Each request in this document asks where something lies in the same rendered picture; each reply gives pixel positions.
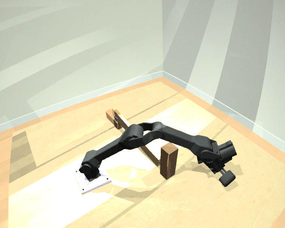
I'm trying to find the long wooden rail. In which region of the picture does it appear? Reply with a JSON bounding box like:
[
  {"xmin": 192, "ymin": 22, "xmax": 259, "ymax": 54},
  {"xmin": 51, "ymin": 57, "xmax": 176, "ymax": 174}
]
[{"xmin": 112, "ymin": 107, "xmax": 160, "ymax": 166}]

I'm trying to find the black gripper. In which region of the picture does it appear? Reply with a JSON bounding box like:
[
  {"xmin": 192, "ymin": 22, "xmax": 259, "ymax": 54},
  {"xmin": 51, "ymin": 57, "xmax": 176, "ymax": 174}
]
[{"xmin": 209, "ymin": 158, "xmax": 236, "ymax": 187}]

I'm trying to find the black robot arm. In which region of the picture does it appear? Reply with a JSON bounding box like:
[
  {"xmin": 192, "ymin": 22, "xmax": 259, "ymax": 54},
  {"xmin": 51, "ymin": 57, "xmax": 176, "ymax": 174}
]
[{"xmin": 79, "ymin": 121, "xmax": 237, "ymax": 182}]

